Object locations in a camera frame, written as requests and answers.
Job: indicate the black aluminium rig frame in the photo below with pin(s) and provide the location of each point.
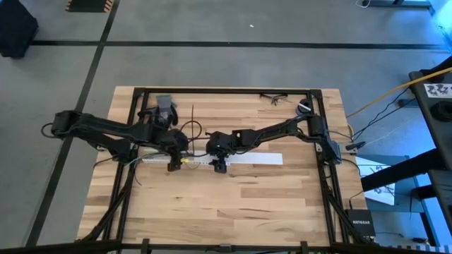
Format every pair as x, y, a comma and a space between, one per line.
226, 90

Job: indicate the black power adapter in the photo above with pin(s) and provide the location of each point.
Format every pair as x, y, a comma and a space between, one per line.
406, 103

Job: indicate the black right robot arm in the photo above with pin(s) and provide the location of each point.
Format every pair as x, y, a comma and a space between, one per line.
275, 130

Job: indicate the black Netgear network switch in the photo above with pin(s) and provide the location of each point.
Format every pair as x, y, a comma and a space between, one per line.
360, 222

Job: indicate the orange black striped board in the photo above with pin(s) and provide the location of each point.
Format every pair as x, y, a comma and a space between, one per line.
88, 5

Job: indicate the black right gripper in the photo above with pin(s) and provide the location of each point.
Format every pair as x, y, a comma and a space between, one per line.
220, 144

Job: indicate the black safety glasses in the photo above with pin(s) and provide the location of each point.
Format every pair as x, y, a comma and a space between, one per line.
273, 99

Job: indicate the black tape roll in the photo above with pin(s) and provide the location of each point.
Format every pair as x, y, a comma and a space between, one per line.
303, 106

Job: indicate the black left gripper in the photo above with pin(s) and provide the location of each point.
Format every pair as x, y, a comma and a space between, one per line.
174, 143

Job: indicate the black case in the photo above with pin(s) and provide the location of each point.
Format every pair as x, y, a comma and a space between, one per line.
16, 28

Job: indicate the black zip tie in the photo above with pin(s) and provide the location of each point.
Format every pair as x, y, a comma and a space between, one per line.
192, 113

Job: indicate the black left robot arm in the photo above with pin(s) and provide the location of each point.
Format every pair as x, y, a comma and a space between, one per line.
106, 128

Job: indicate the dark desk foot bar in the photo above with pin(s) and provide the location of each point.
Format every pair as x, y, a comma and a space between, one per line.
399, 3

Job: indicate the black side table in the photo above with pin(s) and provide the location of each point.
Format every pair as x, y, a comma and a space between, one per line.
429, 134

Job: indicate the white paper sheet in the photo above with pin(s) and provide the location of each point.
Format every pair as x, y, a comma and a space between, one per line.
383, 195

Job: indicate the white duct cover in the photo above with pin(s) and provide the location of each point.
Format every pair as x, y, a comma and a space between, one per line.
257, 158

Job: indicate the white marker print sheet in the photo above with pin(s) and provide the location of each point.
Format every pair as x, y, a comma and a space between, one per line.
438, 90

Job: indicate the grey cuffed work glove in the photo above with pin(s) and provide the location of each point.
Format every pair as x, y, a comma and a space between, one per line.
163, 104

